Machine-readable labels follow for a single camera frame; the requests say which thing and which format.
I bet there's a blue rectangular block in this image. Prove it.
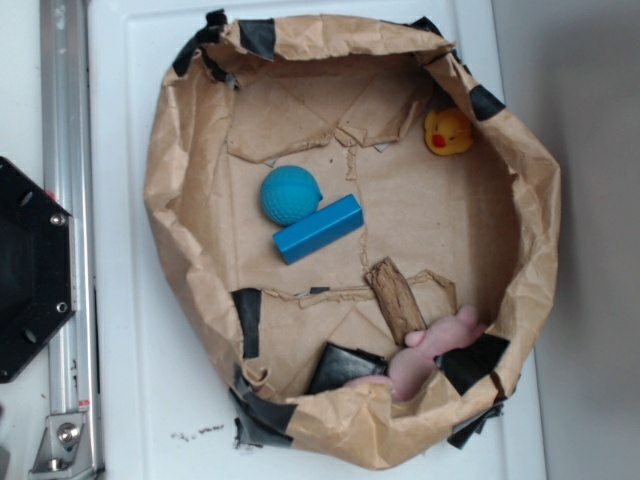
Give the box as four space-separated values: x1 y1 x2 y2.
273 194 364 264

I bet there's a black flat block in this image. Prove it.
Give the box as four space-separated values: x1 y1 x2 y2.
306 342 388 395

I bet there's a brown paper bag bin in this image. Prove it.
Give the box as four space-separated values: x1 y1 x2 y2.
144 11 561 470

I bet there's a blue dimpled ball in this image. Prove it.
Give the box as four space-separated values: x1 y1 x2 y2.
260 165 323 226

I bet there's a brown wooden stick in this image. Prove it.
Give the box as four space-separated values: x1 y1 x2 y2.
365 257 426 346

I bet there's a pink plush toy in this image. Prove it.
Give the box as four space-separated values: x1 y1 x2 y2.
345 305 485 402

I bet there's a yellow rubber duck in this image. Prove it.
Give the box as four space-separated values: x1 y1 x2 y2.
424 107 474 156

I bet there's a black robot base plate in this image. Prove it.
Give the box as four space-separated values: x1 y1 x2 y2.
1 157 74 384

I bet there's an aluminium extrusion rail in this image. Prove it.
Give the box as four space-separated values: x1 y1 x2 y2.
39 1 104 479

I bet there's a metal corner bracket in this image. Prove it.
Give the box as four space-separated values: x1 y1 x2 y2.
28 412 97 479

